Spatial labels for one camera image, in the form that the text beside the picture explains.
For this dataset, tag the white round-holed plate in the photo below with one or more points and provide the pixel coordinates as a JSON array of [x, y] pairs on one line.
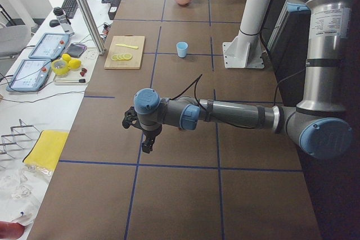
[[91, 54]]

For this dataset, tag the whole yellow lemon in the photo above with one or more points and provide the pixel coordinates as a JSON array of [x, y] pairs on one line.
[[74, 64], [66, 57]]

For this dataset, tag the bottom lemon slice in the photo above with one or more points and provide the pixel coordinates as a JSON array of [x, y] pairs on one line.
[[114, 57]]

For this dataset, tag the black computer mouse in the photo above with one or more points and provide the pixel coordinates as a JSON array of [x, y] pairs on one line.
[[54, 23]]

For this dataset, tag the grey office chair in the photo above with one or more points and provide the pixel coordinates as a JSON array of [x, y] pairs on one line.
[[13, 40]]

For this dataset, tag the black keyboard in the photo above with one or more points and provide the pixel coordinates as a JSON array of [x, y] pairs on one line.
[[70, 7]]

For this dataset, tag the yellow tape roll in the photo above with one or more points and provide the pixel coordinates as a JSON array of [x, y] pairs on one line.
[[60, 67]]

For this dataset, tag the clear plastic bag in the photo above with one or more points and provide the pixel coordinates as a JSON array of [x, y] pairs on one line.
[[22, 192]]

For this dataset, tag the metal wire rack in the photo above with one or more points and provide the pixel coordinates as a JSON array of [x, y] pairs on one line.
[[19, 136]]

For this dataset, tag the yellow cloth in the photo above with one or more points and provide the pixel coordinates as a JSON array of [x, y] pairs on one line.
[[46, 152]]

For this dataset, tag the water bottle black cap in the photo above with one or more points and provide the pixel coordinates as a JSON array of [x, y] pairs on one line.
[[63, 20]]

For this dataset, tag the teach pendant tablet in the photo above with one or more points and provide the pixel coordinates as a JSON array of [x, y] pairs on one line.
[[30, 76], [50, 46]]

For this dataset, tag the dark purple pouch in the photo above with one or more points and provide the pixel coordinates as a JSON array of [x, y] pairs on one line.
[[76, 49]]

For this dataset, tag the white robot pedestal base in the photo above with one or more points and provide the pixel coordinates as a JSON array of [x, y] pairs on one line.
[[245, 52]]

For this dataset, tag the upper teach pendant tablet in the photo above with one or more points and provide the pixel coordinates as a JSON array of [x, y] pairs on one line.
[[50, 46]]

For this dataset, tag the light blue plastic cup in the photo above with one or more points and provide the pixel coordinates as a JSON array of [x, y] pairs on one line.
[[182, 49]]

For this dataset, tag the red object at corner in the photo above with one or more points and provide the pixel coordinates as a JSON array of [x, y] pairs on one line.
[[11, 230]]

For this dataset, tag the white tray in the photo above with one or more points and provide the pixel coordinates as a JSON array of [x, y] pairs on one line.
[[73, 77]]

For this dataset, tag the lemon slice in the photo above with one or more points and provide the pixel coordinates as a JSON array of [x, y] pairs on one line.
[[119, 57], [124, 56], [114, 57], [127, 56]]

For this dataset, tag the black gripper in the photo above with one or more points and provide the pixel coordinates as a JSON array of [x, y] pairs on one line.
[[151, 133]]

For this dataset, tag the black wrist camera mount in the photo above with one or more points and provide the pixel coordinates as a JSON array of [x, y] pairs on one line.
[[131, 119]]

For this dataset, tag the top lemon slice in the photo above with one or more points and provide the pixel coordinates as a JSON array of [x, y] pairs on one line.
[[127, 56]]

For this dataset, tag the lower teach pendant tablet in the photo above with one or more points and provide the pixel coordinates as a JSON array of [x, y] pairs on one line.
[[30, 76]]

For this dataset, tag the aluminium frame post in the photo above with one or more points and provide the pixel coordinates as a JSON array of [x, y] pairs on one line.
[[91, 26]]

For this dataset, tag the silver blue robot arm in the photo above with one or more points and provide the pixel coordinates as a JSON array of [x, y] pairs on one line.
[[316, 124]]

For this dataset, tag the bamboo cutting board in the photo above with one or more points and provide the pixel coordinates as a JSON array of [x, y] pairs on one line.
[[135, 62]]

